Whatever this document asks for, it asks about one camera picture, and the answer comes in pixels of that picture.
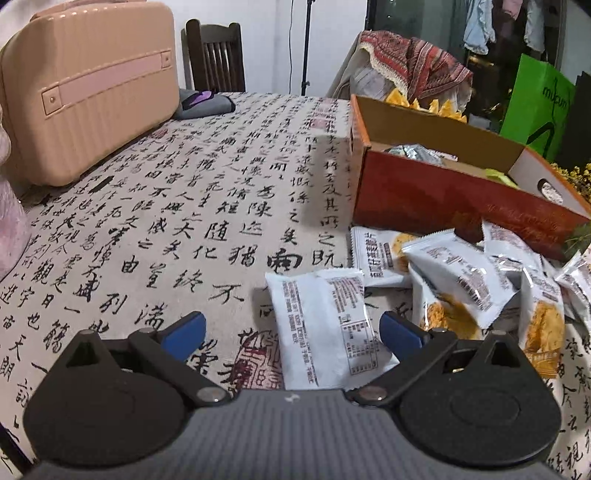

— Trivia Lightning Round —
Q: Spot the green paper bag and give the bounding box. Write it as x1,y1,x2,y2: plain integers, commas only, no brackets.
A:
499,53,578,162

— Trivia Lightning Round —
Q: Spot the white hanging garment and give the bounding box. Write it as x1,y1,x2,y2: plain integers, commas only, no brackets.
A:
524,0,548,54

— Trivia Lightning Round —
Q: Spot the green snack packet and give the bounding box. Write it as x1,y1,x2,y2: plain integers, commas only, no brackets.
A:
485,168,520,188

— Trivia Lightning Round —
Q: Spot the pink ribbed suitcase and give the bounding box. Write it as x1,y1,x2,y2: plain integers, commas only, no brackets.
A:
0,1,181,188

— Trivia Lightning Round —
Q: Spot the red patterned fringed cloth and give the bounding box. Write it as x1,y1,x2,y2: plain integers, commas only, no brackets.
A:
358,30,474,104

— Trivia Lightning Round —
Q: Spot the light blue hanging garment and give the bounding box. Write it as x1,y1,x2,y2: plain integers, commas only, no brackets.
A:
463,0,497,55

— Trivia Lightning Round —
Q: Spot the beige cloth covered chair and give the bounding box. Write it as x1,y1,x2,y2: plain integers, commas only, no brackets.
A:
325,32,472,125

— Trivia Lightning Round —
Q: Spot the white cracker snack packet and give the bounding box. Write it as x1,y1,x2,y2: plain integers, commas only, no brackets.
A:
264,269,400,391

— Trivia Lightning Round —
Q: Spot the yellow flower branch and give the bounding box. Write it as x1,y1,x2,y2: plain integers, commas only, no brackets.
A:
551,161,591,206

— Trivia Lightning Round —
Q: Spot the red orange cardboard box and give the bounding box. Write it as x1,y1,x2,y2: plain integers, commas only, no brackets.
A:
348,95,591,261

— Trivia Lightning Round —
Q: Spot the grey purple pouch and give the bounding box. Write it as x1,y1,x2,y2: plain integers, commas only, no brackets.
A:
173,88,236,120

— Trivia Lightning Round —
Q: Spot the pile of white snack packets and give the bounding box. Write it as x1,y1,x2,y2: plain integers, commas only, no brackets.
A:
348,220,591,379

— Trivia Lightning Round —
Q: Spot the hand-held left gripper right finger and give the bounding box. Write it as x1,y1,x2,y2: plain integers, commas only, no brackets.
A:
346,311,527,408

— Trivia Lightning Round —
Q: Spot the dark wooden chair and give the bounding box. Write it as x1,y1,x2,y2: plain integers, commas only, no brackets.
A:
181,19,246,93

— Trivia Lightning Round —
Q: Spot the red silver foil snack packet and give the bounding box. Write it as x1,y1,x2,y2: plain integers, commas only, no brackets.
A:
385,144,458,166

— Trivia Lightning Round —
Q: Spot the black light cable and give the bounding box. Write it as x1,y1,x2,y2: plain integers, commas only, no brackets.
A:
287,0,297,95

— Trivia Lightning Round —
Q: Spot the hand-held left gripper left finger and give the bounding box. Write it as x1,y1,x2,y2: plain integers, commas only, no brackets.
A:
60,311,232,408

